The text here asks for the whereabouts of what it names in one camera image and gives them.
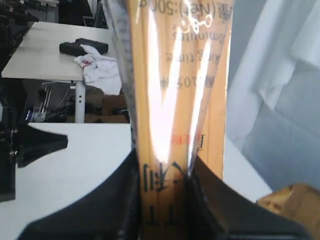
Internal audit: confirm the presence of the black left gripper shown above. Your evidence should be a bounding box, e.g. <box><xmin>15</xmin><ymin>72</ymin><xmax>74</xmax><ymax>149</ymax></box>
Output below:
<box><xmin>0</xmin><ymin>79</ymin><xmax>68</xmax><ymax>202</ymax></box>

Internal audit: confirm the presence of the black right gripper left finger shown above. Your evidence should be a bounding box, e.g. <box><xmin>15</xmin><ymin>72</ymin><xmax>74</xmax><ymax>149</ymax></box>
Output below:
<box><xmin>18</xmin><ymin>150</ymin><xmax>140</xmax><ymax>240</ymax></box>

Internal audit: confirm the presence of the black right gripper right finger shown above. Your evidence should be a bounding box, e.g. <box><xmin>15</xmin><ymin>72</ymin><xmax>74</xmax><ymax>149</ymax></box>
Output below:
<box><xmin>186</xmin><ymin>157</ymin><xmax>312</xmax><ymax>240</ymax></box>

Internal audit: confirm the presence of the yellow noodle package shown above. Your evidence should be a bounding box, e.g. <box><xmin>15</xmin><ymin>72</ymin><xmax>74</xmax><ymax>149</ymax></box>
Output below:
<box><xmin>104</xmin><ymin>0</ymin><xmax>234</xmax><ymax>240</ymax></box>

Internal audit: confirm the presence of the brown paper bag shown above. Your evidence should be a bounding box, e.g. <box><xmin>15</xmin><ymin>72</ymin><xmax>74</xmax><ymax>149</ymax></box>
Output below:
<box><xmin>256</xmin><ymin>183</ymin><xmax>320</xmax><ymax>240</ymax></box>

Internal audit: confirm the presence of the cardboard box under desk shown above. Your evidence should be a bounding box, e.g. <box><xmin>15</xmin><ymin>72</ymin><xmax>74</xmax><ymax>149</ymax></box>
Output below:
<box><xmin>84</xmin><ymin>90</ymin><xmax>130</xmax><ymax>124</ymax></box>

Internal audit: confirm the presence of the white office desk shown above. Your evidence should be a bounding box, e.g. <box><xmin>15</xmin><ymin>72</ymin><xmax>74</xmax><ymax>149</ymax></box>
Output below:
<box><xmin>1</xmin><ymin>22</ymin><xmax>116</xmax><ymax>123</ymax></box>

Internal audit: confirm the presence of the white backdrop cloth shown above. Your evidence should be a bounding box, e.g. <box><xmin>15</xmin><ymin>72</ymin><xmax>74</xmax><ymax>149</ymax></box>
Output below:
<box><xmin>226</xmin><ymin>0</ymin><xmax>320</xmax><ymax>191</ymax></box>

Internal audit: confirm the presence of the white crumpled cloth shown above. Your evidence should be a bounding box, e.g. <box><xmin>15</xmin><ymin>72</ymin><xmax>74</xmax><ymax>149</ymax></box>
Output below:
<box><xmin>74</xmin><ymin>53</ymin><xmax>122</xmax><ymax>96</ymax></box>

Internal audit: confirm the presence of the black case on desk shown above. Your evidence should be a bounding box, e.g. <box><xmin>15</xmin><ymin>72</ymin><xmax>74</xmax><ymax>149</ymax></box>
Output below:
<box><xmin>59</xmin><ymin>38</ymin><xmax>109</xmax><ymax>57</ymax></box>

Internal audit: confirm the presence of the person in dark clothes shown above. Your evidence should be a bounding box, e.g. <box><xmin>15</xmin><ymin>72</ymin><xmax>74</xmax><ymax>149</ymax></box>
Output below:
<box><xmin>58</xmin><ymin>0</ymin><xmax>93</xmax><ymax>26</ymax></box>

